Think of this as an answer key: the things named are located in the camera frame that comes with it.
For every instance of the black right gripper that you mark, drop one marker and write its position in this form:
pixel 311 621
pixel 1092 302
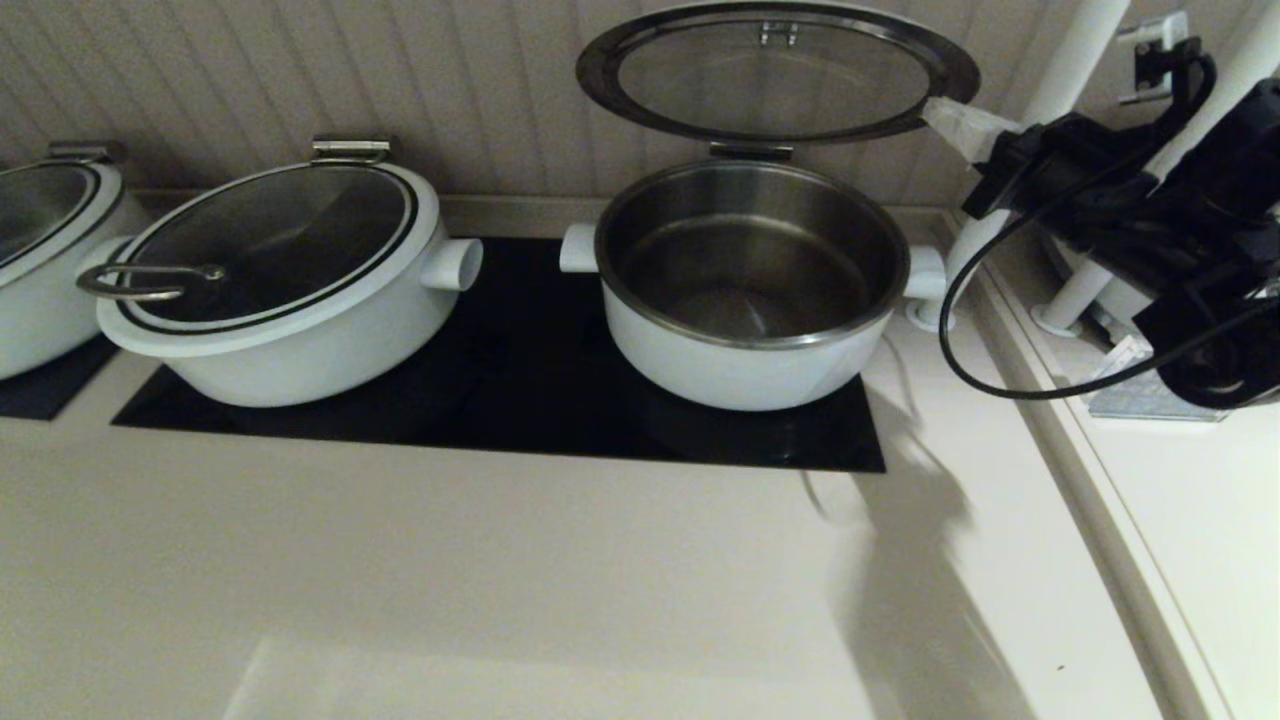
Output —
pixel 1080 185

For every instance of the glass lid white rim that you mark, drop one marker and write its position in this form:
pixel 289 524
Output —
pixel 35 205
pixel 270 240
pixel 770 85

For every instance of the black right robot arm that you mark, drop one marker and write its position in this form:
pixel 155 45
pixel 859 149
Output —
pixel 1220 240

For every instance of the white cooking pot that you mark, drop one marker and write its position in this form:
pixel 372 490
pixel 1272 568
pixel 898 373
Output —
pixel 740 380
pixel 40 320
pixel 330 360

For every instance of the white toaster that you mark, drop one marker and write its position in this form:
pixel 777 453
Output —
pixel 1130 298

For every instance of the clear acrylic sign holder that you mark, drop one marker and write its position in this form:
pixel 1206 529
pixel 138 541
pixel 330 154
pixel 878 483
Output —
pixel 1140 405

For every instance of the black induction cooktop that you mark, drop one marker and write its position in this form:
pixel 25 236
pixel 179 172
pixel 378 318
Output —
pixel 45 390
pixel 520 400

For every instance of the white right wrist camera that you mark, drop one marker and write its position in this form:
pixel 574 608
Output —
pixel 1150 35

